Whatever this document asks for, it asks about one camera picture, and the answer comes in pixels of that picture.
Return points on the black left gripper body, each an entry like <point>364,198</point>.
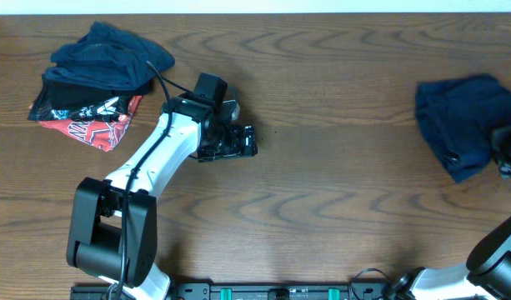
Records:
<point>228,143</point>

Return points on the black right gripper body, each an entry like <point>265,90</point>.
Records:
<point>506,138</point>

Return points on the navy blue shorts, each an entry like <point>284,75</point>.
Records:
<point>456,118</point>

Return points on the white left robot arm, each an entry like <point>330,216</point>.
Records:
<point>113,232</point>

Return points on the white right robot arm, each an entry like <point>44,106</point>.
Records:
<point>486,273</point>

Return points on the red printed folded shirt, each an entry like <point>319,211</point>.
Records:
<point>102,135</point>

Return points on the dark blue folded garment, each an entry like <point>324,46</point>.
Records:
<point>109,58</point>

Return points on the black printed folded shirt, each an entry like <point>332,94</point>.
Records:
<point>60,101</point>

